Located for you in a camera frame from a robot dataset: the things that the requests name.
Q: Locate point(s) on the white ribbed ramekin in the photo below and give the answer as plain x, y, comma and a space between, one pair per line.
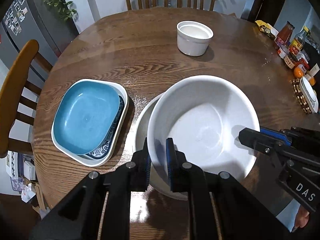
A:
193, 36

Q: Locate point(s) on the medium white bowl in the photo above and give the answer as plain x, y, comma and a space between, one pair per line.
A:
200, 120

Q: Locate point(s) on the yellow snack packet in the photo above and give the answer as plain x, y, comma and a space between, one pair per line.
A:
265, 28

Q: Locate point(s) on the yellow label sauce bottle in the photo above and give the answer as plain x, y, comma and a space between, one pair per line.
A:
298, 45

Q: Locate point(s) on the pile of boxes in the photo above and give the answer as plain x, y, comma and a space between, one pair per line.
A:
27, 177

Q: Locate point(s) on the person's right hand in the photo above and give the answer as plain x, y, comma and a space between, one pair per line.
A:
302, 218

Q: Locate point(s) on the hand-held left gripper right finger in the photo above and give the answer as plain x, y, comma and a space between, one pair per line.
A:
170, 157

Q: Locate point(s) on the wooden beaded trivet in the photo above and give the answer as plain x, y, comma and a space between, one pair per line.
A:
297, 92

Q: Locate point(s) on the large white bowl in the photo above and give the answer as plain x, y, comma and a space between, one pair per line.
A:
141, 125

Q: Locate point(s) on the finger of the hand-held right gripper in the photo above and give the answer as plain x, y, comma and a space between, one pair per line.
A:
257, 140
275, 133

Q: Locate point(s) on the red sauce bottle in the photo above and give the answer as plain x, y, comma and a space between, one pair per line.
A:
285, 36

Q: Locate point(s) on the long trailing green plant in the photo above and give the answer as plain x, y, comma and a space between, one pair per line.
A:
58, 2

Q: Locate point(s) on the small white label jar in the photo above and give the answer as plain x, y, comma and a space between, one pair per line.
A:
283, 52

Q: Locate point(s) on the brown sauce jar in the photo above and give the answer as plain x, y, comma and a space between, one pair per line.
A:
290, 61

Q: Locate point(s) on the group of fridge photos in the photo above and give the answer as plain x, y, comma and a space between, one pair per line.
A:
16, 15

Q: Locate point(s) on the grey refrigerator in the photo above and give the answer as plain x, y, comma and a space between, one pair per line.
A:
37, 25

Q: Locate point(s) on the dark wooden door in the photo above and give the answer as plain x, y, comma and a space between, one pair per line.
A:
267, 2

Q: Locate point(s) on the wooden chair with curved back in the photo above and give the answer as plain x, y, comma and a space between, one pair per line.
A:
17, 67

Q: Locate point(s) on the white box with green picture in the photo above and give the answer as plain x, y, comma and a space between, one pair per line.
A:
10, 163

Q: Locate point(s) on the plain blue square plate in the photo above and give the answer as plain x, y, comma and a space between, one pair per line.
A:
86, 117

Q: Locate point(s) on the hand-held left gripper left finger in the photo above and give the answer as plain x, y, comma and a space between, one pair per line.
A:
147, 166

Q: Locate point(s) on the red label jar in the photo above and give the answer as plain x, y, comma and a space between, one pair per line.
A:
303, 66

